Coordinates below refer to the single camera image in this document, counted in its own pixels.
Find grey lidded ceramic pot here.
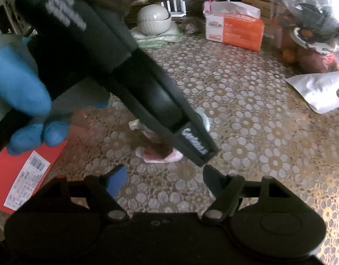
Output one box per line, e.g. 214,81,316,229
137,4,172,36

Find white rack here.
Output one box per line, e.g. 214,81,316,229
160,0,186,17

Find green folded cloth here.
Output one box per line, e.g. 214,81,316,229
130,22,184,49

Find orange tissue box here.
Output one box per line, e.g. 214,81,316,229
204,0,265,52

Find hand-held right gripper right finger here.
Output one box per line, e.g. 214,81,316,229
202,165,293,223

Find clear bags of bowls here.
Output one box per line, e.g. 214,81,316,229
271,0,339,53

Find person's left hand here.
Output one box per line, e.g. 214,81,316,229
0,37,71,156

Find bag of fruit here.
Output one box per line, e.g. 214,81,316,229
277,19,339,74

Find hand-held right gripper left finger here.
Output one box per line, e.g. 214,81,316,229
47,165,129,223

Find red shoe box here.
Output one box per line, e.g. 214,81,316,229
0,124,76,214

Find tape measure pouch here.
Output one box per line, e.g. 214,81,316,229
129,109,211,163

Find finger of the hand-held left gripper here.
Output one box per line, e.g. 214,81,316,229
109,58,184,155
131,48,218,167

